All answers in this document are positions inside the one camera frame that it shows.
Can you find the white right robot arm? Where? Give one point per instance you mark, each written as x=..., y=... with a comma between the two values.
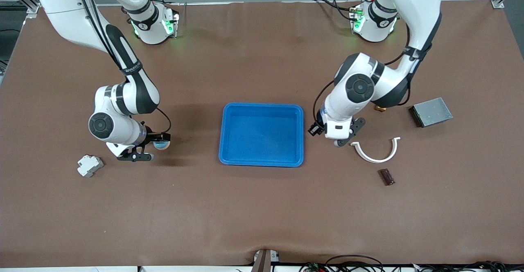
x=118, y=100

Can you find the base connector plate green light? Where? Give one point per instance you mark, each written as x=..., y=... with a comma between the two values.
x=168, y=25
x=357, y=20

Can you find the white circuit breaker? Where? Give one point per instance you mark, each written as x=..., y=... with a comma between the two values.
x=90, y=165

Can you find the brown table cover mat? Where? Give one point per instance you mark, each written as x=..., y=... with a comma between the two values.
x=262, y=206

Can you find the blue plastic tray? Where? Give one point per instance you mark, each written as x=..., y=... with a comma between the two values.
x=262, y=135

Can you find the grey metal box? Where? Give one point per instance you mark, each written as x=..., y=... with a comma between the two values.
x=432, y=112

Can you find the white curved plastic bracket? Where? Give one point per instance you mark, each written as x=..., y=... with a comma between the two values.
x=374, y=159

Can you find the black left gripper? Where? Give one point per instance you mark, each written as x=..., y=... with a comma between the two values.
x=315, y=129

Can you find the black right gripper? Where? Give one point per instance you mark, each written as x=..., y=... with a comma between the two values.
x=153, y=136

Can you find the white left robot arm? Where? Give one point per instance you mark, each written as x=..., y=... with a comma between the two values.
x=417, y=2

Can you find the dark brown rectangular part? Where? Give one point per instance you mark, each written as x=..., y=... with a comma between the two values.
x=387, y=177

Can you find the blue bell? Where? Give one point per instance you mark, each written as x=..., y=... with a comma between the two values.
x=162, y=144

